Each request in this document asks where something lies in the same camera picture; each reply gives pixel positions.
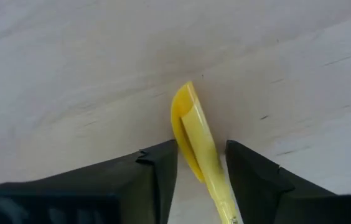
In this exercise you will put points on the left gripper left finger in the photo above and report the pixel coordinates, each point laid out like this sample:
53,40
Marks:
85,193

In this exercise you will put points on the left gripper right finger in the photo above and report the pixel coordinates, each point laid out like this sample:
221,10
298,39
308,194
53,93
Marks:
287,202

